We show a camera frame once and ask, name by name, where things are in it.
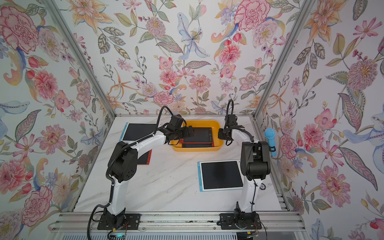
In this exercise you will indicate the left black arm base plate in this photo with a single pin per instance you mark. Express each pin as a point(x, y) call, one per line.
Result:
point(120, 222)

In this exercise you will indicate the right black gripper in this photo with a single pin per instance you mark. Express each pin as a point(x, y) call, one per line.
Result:
point(220, 136)

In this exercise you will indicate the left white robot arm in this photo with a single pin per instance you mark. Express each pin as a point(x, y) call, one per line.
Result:
point(124, 160)

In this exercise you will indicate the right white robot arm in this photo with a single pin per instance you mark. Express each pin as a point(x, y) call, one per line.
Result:
point(255, 165)

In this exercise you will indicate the red writing tablet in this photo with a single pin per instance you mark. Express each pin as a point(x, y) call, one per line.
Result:
point(145, 158)
point(202, 138)

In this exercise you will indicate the aluminium front rail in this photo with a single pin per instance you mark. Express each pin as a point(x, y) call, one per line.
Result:
point(150, 222)

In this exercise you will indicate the blue microphone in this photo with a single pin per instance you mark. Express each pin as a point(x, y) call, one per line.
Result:
point(270, 136)

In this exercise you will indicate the blue-edged writing tablet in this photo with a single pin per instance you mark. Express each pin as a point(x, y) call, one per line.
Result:
point(136, 131)
point(220, 175)

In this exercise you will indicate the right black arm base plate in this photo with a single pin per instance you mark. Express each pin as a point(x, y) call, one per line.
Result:
point(247, 221)

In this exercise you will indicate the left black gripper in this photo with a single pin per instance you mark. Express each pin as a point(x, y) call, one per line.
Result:
point(186, 133)

